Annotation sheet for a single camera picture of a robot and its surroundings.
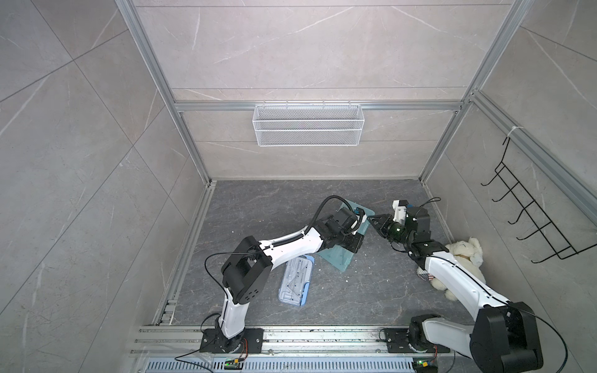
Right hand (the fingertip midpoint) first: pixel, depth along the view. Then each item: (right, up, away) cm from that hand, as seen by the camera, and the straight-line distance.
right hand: (368, 218), depth 83 cm
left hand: (-2, -7, +1) cm, 7 cm away
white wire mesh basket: (-22, +40, +18) cm, 49 cm away
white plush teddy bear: (+37, -13, +2) cm, 40 cm away
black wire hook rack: (+45, -3, -19) cm, 49 cm away
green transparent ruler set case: (-9, -15, +3) cm, 18 cm away
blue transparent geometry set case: (-27, -24, +2) cm, 36 cm away
